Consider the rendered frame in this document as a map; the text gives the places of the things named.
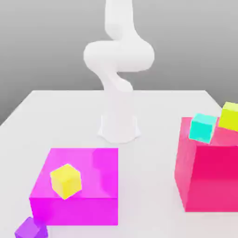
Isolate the small yellow cube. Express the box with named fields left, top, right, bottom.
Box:
left=50, top=163, right=82, bottom=200

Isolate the small cyan cube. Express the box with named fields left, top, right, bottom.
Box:
left=188, top=112, right=218, bottom=144

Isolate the small lime cube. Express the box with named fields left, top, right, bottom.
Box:
left=218, top=101, right=238, bottom=132

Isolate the small purple cube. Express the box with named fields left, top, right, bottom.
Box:
left=14, top=216, right=48, bottom=238

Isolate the large magenta box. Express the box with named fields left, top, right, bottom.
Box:
left=29, top=147, right=119, bottom=226

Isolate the large pink box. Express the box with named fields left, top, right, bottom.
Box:
left=174, top=116, right=238, bottom=213

